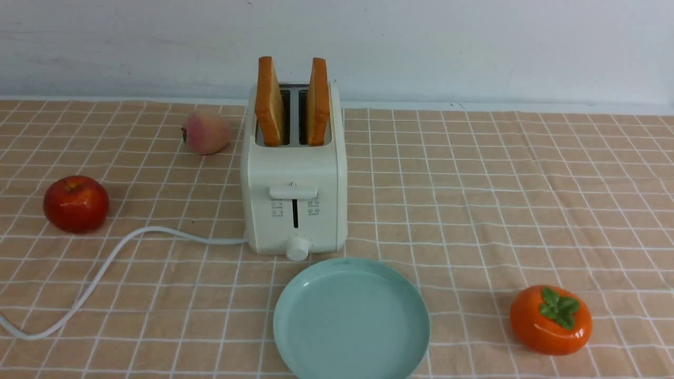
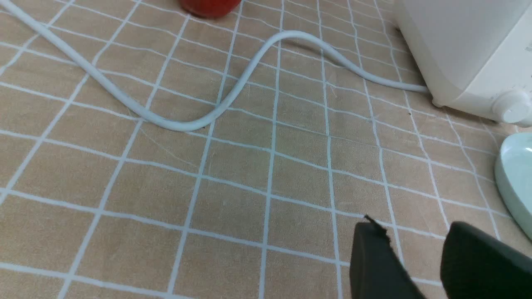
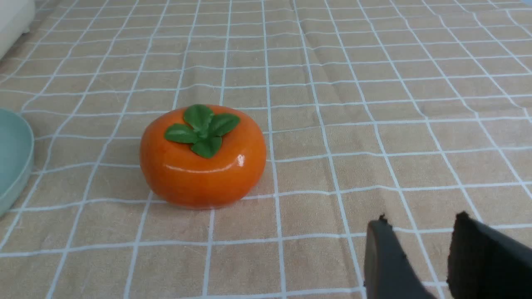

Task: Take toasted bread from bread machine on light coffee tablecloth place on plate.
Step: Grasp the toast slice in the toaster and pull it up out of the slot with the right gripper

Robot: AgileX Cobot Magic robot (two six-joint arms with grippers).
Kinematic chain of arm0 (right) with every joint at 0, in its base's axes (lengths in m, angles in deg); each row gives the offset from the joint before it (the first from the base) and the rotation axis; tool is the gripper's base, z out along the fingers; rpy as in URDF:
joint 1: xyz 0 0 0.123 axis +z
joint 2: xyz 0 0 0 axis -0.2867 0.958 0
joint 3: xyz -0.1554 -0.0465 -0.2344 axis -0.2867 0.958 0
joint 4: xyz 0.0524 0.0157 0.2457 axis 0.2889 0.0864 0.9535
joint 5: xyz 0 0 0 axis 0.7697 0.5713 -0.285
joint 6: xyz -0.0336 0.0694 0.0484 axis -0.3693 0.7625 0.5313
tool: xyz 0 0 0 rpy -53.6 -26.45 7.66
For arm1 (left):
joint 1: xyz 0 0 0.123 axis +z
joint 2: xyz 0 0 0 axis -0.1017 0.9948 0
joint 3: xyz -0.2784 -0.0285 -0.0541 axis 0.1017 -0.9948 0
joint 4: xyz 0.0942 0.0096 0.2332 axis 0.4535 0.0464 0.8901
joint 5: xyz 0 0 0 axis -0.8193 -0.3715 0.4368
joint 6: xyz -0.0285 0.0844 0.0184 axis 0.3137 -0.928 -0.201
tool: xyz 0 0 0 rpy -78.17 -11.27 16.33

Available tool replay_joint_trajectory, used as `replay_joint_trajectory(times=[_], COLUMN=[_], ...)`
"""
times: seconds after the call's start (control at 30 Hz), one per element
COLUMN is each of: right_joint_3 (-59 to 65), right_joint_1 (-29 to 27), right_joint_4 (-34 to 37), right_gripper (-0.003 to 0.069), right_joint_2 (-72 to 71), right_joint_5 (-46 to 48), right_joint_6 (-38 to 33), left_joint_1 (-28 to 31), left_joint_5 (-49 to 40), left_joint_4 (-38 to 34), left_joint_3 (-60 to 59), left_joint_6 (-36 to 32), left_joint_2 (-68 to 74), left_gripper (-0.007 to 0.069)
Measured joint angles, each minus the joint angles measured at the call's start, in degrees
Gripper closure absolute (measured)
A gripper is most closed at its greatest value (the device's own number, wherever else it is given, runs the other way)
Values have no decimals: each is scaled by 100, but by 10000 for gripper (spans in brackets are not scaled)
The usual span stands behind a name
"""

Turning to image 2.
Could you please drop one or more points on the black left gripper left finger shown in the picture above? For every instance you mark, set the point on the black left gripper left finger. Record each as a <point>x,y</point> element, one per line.
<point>375,270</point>

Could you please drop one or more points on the beige checkered tablecloth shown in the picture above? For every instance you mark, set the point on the beige checkered tablecloth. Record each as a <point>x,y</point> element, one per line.
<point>98,203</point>

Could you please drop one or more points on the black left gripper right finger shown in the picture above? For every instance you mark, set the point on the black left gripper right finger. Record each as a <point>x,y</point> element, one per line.
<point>475,265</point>

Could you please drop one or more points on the light green plate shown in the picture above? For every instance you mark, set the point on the light green plate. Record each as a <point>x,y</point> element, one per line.
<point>513,177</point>

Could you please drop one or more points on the red peach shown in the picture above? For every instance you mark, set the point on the red peach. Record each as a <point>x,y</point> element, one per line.
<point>210,9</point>

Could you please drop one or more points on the white toaster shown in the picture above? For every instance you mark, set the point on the white toaster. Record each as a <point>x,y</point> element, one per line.
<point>474,55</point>

